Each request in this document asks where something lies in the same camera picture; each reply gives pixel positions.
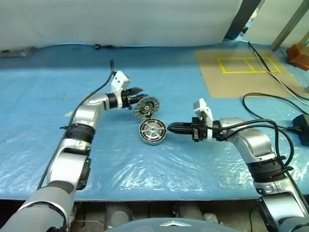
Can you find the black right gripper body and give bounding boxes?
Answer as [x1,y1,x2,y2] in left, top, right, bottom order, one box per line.
[191,116,209,143]

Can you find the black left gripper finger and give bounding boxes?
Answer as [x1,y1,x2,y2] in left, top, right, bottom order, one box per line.
[126,87,144,96]
[130,93,149,103]

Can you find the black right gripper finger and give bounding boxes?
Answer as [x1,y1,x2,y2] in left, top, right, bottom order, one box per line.
[168,122,194,129]
[169,128,194,135]

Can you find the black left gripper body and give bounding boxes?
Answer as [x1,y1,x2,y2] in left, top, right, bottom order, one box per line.
[119,89,133,110]

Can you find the finned silver motor cover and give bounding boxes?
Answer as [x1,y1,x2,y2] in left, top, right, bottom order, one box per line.
[133,95,161,120]

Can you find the round motor base copper windings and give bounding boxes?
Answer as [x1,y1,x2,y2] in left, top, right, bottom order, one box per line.
[138,117,168,145]

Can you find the blue plastic table sheet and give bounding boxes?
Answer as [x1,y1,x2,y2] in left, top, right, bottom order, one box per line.
[0,35,309,202]

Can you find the brown cardboard sheet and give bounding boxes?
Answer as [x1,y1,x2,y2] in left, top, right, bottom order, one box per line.
[195,49,309,99]

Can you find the white backdrop board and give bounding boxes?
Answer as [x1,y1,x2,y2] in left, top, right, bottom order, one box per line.
[0,0,247,48]

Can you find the white shoe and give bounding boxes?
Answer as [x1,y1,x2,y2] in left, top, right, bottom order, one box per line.
[202,212,221,223]

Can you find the grey robot torso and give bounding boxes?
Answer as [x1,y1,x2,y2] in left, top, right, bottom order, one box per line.
[103,218,230,232]

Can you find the black power adapter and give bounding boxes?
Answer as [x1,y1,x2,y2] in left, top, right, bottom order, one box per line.
[292,114,309,146]

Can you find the grey rounded shape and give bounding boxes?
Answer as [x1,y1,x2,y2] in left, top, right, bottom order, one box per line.
[105,203,133,228]

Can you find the grey flat device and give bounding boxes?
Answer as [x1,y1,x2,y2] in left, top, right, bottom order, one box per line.
[0,46,37,58]

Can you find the orange brown block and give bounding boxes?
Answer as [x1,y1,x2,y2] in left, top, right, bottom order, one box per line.
[286,43,309,71]

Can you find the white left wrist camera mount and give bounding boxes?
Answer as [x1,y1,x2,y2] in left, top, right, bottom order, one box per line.
[111,70,132,108]

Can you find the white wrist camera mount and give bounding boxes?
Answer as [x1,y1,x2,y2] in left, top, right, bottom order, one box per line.
[192,97,214,141]
[111,70,132,108]

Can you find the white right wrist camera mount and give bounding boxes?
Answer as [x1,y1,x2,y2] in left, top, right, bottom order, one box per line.
[192,97,214,141]

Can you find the black power cable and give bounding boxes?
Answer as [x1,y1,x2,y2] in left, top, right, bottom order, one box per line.
[242,92,303,132]

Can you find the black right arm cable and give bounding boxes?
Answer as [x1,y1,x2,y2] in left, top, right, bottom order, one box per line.
[212,119,308,204]

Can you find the white cable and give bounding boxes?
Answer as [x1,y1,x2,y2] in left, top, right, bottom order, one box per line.
[248,41,309,105]

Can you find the dark post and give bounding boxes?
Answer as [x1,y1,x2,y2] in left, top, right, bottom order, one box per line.
[224,0,266,40]

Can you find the aluminium profile post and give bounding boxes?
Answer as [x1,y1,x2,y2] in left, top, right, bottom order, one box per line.
[270,0,309,52]

